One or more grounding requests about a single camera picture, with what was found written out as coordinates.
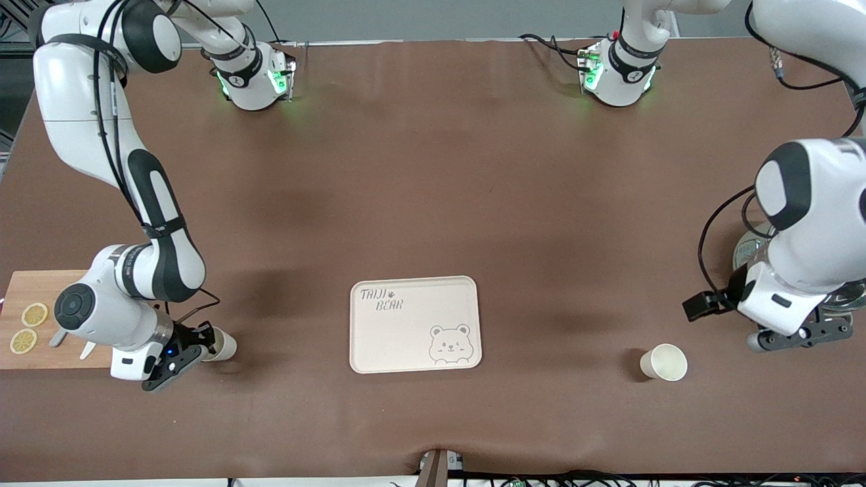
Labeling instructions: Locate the black right arm base cable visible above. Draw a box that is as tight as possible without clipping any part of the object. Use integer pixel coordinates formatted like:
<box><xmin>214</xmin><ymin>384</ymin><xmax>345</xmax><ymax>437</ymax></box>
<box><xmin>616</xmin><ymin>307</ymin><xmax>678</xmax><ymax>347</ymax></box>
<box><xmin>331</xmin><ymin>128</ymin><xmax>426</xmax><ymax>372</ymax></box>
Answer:
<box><xmin>253</xmin><ymin>0</ymin><xmax>298</xmax><ymax>48</ymax></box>

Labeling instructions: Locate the bamboo cutting board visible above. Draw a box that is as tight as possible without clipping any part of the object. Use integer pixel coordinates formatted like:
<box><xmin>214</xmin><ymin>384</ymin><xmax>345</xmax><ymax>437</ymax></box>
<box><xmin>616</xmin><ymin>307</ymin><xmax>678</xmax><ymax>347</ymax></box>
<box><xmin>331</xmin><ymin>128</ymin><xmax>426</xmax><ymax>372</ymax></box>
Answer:
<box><xmin>0</xmin><ymin>269</ymin><xmax>114</xmax><ymax>370</ymax></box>

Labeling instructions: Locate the black arm base cable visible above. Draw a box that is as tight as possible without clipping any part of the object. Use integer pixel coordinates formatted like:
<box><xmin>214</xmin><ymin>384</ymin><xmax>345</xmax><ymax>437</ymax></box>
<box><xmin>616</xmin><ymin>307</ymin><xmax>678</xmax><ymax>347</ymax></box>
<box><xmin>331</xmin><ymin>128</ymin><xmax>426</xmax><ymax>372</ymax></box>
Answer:
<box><xmin>518</xmin><ymin>32</ymin><xmax>591</xmax><ymax>72</ymax></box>
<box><xmin>253</xmin><ymin>0</ymin><xmax>298</xmax><ymax>48</ymax></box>

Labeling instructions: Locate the glass pot lid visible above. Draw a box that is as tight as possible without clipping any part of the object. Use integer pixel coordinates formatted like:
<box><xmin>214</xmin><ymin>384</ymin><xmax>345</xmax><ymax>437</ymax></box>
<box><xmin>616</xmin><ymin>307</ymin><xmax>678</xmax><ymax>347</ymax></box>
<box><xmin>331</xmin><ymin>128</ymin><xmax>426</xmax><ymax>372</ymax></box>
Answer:
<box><xmin>820</xmin><ymin>279</ymin><xmax>866</xmax><ymax>316</ymax></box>

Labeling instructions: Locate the black left arm base cable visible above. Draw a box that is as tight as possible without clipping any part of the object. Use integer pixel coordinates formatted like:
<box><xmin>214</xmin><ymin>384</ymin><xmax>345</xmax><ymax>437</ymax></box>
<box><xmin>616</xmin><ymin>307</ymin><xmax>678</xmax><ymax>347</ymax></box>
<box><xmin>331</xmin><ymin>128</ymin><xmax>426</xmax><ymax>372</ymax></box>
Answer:
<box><xmin>518</xmin><ymin>32</ymin><xmax>591</xmax><ymax>72</ymax></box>

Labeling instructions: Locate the brown table cover mat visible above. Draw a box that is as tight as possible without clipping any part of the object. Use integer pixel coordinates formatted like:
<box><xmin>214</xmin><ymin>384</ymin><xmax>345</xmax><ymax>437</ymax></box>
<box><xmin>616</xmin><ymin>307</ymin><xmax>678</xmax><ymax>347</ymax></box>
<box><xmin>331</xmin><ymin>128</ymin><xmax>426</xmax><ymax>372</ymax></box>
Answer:
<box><xmin>0</xmin><ymin>37</ymin><xmax>866</xmax><ymax>483</ymax></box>

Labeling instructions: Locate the cream bear print tray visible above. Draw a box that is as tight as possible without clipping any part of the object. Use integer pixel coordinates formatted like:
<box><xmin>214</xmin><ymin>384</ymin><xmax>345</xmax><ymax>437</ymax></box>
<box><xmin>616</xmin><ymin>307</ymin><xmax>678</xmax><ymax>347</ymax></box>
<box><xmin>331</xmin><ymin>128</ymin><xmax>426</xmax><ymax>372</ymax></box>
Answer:
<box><xmin>348</xmin><ymin>275</ymin><xmax>483</xmax><ymax>375</ymax></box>

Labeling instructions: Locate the white IKEA cup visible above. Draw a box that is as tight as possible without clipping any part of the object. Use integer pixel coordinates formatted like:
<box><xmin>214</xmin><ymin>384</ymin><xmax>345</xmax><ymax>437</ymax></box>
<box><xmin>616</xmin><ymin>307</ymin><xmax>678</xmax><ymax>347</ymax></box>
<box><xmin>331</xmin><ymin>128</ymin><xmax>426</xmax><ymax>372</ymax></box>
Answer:
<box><xmin>204</xmin><ymin>328</ymin><xmax>238</xmax><ymax>363</ymax></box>
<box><xmin>639</xmin><ymin>343</ymin><xmax>689</xmax><ymax>383</ymax></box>

